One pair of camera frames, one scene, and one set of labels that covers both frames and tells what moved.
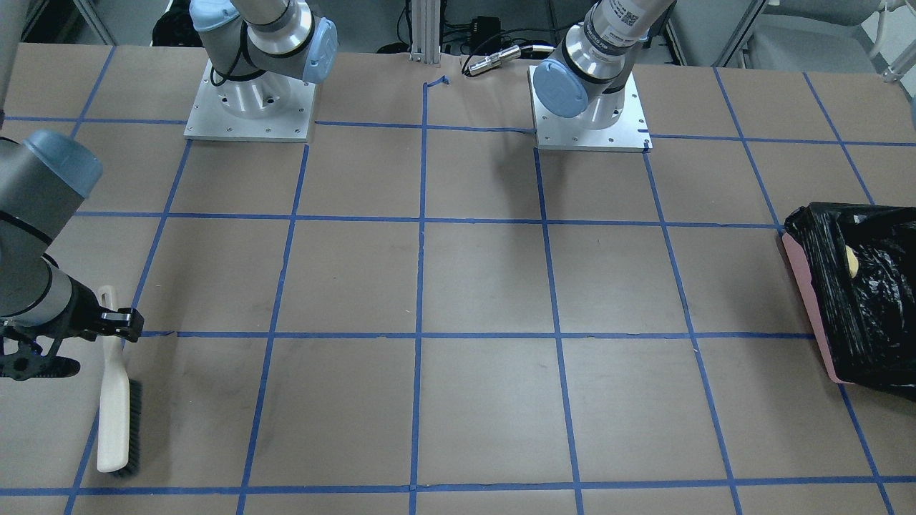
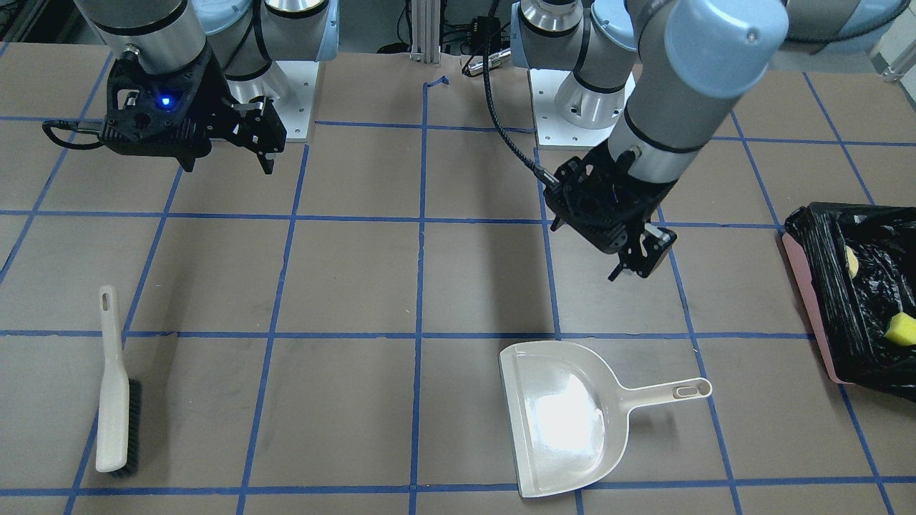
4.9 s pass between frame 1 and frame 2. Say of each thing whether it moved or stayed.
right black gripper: moved
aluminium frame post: stayed
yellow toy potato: stayed
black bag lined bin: stayed
